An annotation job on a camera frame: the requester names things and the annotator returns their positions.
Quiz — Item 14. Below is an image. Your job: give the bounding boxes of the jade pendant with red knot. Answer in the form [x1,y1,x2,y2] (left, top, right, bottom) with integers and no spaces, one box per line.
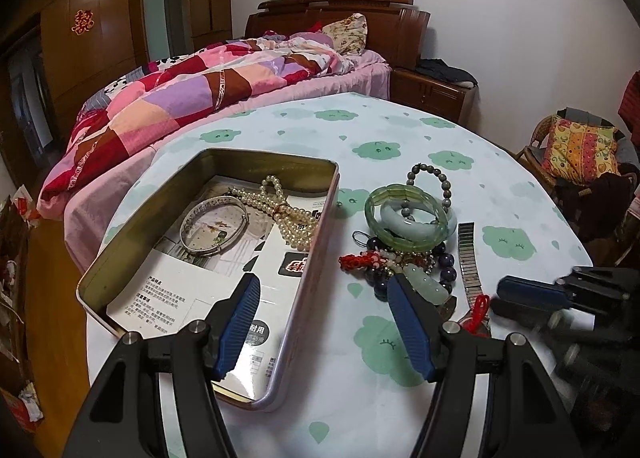
[338,249,450,306]

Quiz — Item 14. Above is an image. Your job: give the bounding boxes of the dark purple bead bracelet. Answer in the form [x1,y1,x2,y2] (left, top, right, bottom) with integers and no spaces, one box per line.
[363,235,459,301]

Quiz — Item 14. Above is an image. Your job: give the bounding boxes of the silver metal watch band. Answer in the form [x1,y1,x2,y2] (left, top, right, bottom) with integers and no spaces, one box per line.
[458,222,483,304]

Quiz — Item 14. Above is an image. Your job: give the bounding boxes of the grey-green bead bracelet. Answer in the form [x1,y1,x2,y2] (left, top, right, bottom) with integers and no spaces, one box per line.
[399,162,454,219]

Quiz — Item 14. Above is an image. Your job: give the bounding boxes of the green jade segmented bracelet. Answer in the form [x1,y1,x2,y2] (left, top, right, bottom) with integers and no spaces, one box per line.
[363,183,452,254]

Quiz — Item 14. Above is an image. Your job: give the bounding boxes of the pale jade bangle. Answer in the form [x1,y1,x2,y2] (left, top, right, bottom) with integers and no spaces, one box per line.
[380,200,447,241]

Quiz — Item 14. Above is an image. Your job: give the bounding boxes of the cloud pattern tablecloth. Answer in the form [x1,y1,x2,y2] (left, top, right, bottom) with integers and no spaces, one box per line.
[106,93,590,457]

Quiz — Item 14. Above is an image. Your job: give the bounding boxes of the pink metal tin box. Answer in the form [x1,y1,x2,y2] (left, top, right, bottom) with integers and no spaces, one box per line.
[76,148,340,410]

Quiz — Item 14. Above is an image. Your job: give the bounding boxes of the wicker chair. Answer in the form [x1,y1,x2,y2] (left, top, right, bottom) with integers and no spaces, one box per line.
[515,107,639,242]

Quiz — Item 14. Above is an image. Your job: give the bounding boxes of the yellow orange patterned cushion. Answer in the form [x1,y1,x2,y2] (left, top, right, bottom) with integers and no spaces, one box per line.
[541,116,620,186]

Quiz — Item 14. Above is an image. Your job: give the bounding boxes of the pink bed sheet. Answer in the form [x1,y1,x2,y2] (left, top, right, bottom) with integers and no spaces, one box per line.
[37,48,393,274]

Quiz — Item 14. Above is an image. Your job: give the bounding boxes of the wooden nightstand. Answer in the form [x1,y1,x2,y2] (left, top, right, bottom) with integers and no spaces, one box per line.
[390,68,477,126]

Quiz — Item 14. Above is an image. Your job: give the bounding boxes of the patchwork pink quilt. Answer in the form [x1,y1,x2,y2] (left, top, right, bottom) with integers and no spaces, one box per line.
[37,36,355,220]

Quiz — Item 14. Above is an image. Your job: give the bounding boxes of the dark clothes on nightstand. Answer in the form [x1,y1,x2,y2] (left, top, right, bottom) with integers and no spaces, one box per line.
[416,58,477,88]

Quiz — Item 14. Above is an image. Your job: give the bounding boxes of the wooden headboard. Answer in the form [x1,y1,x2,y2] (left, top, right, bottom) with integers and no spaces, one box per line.
[243,0,433,70]

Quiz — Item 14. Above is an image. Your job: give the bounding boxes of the floral pillow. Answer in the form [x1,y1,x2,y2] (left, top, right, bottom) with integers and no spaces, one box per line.
[321,13,369,55]

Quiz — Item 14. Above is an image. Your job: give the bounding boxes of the dark wooden wardrobe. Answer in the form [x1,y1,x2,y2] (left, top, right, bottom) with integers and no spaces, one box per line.
[1,0,232,136]

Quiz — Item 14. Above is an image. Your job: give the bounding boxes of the red double happiness sticker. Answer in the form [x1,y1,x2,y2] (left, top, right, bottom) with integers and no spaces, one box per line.
[70,10,96,36]

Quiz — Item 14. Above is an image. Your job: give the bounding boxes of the silver bangle bracelet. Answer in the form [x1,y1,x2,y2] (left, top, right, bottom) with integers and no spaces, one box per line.
[177,196,251,258]

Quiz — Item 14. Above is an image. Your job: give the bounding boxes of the white pearl necklace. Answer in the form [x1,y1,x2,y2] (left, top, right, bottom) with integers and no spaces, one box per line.
[228,174,321,254]

